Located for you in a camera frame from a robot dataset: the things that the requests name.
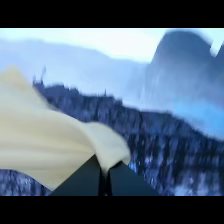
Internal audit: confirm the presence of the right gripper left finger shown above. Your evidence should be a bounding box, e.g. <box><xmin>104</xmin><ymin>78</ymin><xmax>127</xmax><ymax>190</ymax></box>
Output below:
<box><xmin>49</xmin><ymin>154</ymin><xmax>102</xmax><ymax>197</ymax></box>

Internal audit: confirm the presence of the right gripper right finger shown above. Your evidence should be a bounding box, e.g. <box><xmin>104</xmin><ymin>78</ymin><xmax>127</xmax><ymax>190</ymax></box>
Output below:
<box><xmin>109</xmin><ymin>160</ymin><xmax>160</xmax><ymax>197</ymax></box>

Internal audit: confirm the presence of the beige garment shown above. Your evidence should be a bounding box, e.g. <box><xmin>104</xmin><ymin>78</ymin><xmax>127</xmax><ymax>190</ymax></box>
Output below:
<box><xmin>0</xmin><ymin>65</ymin><xmax>132</xmax><ymax>192</ymax></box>

